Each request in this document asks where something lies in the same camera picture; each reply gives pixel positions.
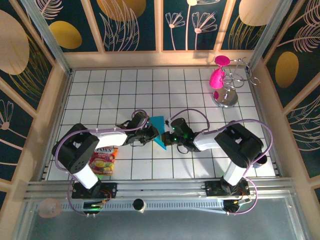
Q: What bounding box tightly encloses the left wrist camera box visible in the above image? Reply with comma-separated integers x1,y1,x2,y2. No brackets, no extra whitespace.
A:
130,111,149,129

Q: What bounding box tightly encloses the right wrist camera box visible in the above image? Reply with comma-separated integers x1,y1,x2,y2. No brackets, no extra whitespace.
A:
170,118,191,136

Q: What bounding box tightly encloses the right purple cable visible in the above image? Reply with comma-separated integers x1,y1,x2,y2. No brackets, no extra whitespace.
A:
164,108,273,216

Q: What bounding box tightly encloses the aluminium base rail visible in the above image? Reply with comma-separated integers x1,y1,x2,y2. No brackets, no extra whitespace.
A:
23,177,301,201

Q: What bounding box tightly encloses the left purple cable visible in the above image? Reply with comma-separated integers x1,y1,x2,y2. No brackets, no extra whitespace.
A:
53,109,148,217

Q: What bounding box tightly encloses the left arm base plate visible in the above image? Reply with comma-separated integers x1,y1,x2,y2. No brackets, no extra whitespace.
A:
71,182,118,200

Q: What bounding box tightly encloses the dark ceramic cup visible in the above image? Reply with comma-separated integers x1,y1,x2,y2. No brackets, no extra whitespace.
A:
252,154,268,169

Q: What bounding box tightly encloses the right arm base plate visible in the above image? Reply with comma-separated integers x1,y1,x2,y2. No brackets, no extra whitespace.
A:
204,180,251,198

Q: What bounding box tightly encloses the black round knob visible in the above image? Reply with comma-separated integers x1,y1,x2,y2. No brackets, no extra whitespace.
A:
132,198,147,213

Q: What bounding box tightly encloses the purple cable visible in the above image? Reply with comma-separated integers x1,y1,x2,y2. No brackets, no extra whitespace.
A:
164,108,273,216
53,109,148,217

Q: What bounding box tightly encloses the chrome wire glass rack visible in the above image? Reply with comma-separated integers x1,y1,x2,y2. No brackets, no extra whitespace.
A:
212,57,261,109

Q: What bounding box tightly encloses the aluminium frame post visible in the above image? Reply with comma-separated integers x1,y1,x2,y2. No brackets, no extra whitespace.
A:
19,0,73,76
248,0,293,72

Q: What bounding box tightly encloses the grey metal sheet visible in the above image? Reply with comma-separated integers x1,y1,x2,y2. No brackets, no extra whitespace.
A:
14,197,308,240

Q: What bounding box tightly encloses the pink wine glass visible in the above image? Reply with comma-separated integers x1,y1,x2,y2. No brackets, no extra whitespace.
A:
209,55,231,90

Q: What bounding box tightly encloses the red candy bag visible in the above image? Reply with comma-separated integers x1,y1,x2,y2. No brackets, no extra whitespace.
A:
89,146,119,177

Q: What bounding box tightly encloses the blue square paper sheet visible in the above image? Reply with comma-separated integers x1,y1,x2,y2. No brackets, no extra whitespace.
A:
149,115,168,151

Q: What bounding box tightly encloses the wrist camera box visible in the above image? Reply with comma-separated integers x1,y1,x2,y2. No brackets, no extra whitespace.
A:
130,111,149,129
170,118,191,136

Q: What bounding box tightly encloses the grey slotted cable duct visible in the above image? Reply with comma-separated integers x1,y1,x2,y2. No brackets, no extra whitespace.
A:
61,201,226,213

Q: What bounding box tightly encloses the clear suction cup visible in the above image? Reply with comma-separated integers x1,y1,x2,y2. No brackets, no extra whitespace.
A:
37,198,63,219

